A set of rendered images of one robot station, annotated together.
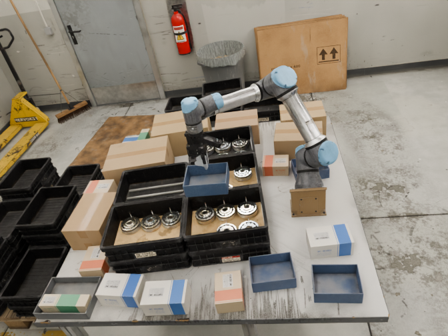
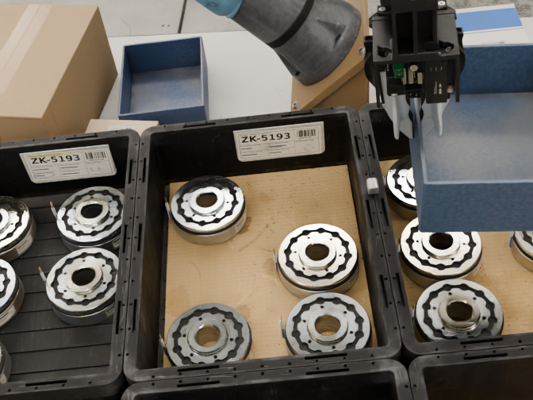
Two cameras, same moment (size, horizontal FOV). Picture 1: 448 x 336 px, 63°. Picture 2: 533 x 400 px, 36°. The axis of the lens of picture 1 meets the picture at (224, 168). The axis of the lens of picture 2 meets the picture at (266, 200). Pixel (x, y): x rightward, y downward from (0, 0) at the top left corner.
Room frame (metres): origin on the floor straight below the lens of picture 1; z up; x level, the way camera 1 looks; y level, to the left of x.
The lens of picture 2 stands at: (1.60, 0.66, 1.68)
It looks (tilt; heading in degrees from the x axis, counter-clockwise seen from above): 48 degrees down; 268
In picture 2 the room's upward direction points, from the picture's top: 8 degrees counter-clockwise
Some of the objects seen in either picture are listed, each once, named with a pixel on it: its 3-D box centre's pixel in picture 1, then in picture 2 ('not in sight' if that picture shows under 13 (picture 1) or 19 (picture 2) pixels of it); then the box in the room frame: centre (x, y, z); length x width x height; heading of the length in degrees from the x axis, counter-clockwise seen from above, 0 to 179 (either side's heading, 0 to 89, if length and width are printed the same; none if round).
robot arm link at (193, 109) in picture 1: (191, 111); not in sight; (1.45, 0.09, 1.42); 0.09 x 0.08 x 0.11; 116
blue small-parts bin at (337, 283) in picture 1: (336, 283); not in sight; (0.91, -0.38, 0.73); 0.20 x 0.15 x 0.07; 77
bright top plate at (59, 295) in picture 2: not in sight; (85, 279); (1.82, -0.01, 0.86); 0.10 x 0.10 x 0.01
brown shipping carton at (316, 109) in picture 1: (302, 120); not in sight; (2.20, -0.61, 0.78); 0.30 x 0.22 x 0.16; 80
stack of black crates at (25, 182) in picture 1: (36, 193); not in sight; (2.53, 1.60, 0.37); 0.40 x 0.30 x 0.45; 169
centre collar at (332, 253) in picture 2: not in sight; (317, 252); (1.52, 0.02, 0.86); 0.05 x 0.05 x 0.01
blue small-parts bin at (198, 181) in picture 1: (207, 179); (488, 133); (1.35, 0.09, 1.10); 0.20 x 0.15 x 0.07; 79
